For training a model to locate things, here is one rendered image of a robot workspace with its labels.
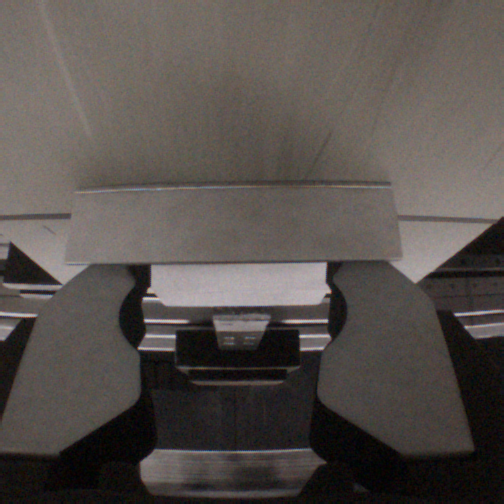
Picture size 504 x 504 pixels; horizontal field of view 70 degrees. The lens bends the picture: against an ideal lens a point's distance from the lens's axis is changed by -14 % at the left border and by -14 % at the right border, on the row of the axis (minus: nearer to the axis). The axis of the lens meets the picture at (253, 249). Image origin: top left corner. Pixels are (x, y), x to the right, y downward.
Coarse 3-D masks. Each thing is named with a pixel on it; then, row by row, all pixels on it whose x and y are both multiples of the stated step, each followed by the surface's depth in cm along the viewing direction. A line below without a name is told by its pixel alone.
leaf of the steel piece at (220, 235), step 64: (128, 192) 10; (192, 192) 10; (256, 192) 10; (320, 192) 10; (384, 192) 10; (128, 256) 10; (192, 256) 10; (256, 256) 10; (320, 256) 10; (384, 256) 10
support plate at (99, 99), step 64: (0, 0) 5; (64, 0) 5; (128, 0) 5; (192, 0) 5; (256, 0) 5; (320, 0) 5; (384, 0) 5; (448, 0) 5; (0, 64) 6; (64, 64) 6; (128, 64) 7; (192, 64) 7; (256, 64) 7; (320, 64) 7; (384, 64) 7; (448, 64) 6; (0, 128) 8; (64, 128) 8; (128, 128) 8; (192, 128) 8; (256, 128) 8; (320, 128) 9; (384, 128) 8; (448, 128) 8; (0, 192) 10; (64, 192) 11; (448, 192) 11; (64, 256) 16; (448, 256) 16
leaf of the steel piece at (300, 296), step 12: (168, 300) 21; (180, 300) 21; (192, 300) 21; (204, 300) 21; (216, 300) 21; (228, 300) 21; (240, 300) 21; (252, 300) 21; (264, 300) 21; (276, 300) 22; (288, 300) 22; (300, 300) 22; (312, 300) 22
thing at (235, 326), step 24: (216, 312) 24; (240, 312) 25; (264, 312) 25; (192, 336) 39; (216, 336) 39; (240, 336) 31; (264, 336) 39; (288, 336) 39; (192, 360) 38; (216, 360) 38; (240, 360) 38; (264, 360) 38; (288, 360) 38; (216, 384) 44; (240, 384) 44; (264, 384) 45
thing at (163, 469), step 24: (168, 456) 18; (192, 456) 18; (216, 456) 18; (240, 456) 19; (264, 456) 19; (288, 456) 19; (312, 456) 19; (144, 480) 18; (168, 480) 18; (192, 480) 18; (216, 480) 18; (240, 480) 18; (264, 480) 18; (288, 480) 18
